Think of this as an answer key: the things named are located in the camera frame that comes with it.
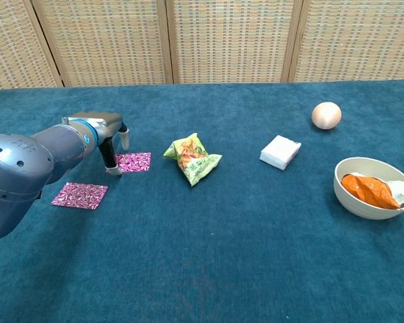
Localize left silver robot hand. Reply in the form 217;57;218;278
70;112;131;176

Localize woven bamboo screen panel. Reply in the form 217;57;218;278
288;0;404;83
0;0;64;92
31;0;174;87
156;0;304;84

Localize green yellow snack bag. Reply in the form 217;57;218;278
163;133;223;187

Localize blue carpet table cover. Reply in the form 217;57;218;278
0;79;404;323

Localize white napkin stack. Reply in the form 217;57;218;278
259;135;302;172

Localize beige round onion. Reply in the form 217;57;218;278
311;102;343;130

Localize beige bowl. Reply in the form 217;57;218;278
333;156;404;221

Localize orange crumpled wrapper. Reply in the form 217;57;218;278
341;173;401;210

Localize orange snack packet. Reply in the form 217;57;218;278
348;172;404;208

